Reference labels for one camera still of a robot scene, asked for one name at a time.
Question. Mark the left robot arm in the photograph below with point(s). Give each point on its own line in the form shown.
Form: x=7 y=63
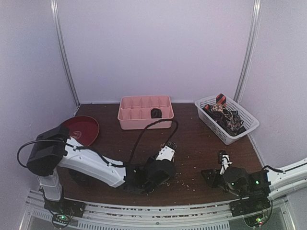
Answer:
x=56 y=148

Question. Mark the white plastic mesh basket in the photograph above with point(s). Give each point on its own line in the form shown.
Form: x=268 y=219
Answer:
x=250 y=122

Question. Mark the left aluminium corner post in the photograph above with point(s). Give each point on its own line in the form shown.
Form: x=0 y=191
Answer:
x=63 y=54

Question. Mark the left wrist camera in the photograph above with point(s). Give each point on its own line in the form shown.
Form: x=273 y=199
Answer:
x=167 y=152

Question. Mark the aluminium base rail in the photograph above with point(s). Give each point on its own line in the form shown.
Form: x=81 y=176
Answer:
x=99 y=216

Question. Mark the red black striped tie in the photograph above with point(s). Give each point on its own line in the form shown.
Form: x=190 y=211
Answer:
x=221 y=99

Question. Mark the red round plate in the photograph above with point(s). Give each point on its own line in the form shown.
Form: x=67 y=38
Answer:
x=84 y=129

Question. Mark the dark blue cup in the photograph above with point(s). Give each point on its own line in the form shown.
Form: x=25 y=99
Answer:
x=79 y=178

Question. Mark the aluminium corner post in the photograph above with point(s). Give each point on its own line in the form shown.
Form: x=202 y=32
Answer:
x=253 y=32
x=63 y=54

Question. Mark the left circuit board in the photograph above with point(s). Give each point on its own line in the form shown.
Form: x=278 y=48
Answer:
x=60 y=220

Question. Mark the right aluminium corner post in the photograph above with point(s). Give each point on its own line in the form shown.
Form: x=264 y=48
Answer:
x=253 y=32

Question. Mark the pink divided organizer box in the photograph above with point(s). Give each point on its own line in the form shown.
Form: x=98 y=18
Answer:
x=135 y=111

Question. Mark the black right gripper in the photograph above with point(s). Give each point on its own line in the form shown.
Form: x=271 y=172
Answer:
x=213 y=176

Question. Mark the circuit board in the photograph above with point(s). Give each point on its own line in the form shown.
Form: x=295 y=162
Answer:
x=257 y=221
x=60 y=220

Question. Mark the right circuit board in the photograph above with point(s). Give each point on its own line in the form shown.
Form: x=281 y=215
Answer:
x=257 y=221

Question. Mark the dark patterned ties pile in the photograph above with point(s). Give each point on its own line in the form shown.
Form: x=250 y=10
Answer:
x=228 y=120

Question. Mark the rolled black tie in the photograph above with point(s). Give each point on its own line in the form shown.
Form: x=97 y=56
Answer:
x=156 y=113

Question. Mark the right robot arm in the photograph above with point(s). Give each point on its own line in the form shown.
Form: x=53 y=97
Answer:
x=256 y=191

